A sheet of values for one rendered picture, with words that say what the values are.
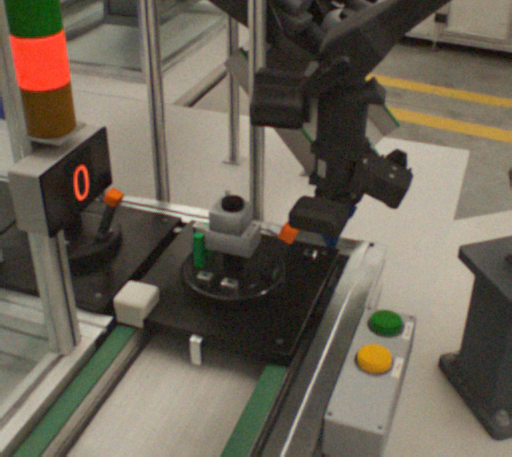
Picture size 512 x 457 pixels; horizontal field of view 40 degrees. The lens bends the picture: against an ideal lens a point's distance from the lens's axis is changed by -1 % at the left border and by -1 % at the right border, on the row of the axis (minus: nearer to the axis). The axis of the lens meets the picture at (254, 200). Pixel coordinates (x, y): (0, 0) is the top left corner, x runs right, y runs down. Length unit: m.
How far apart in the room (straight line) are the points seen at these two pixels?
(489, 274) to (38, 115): 0.54
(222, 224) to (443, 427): 0.38
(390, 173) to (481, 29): 4.11
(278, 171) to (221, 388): 0.68
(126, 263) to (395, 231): 0.52
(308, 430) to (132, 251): 0.40
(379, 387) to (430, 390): 0.17
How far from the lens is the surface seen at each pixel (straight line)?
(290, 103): 0.79
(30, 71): 0.70
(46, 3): 0.68
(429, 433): 0.96
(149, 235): 1.09
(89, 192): 0.78
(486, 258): 0.91
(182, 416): 0.88
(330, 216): 0.78
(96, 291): 0.99
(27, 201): 0.73
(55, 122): 0.72
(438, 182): 1.49
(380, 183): 0.82
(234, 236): 0.92
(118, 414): 0.89
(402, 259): 1.24
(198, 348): 0.90
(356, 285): 1.01
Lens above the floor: 1.56
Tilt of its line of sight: 31 degrees down
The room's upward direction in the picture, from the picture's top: straight up
